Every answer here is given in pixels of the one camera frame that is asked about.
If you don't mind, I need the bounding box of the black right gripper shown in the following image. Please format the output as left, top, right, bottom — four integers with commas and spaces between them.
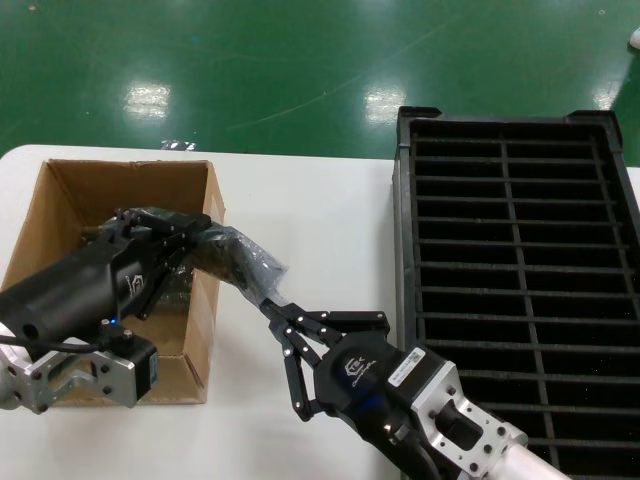
258, 295, 451, 480

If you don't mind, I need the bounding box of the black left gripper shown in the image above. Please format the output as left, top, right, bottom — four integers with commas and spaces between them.
0, 207, 214, 352

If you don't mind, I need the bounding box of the brown cardboard box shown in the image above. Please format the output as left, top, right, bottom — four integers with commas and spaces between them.
0, 158, 226, 405

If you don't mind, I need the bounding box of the black slotted plastic container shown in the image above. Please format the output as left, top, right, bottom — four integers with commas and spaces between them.
389, 105, 640, 480

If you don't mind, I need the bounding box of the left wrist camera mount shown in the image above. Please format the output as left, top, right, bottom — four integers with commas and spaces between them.
22, 319, 161, 414

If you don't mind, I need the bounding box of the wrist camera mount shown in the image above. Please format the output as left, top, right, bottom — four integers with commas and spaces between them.
22, 319, 161, 414
387, 344, 529, 474

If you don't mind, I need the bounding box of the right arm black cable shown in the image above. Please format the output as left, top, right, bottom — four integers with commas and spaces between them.
392, 422, 451, 480

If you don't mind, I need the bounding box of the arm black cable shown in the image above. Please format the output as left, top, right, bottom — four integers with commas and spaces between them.
392, 422, 451, 480
0, 332, 109, 352

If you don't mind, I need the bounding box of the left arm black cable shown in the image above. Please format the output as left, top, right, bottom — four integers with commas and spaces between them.
0, 332, 109, 352

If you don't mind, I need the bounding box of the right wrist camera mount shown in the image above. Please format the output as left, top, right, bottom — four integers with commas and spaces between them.
387, 344, 529, 474

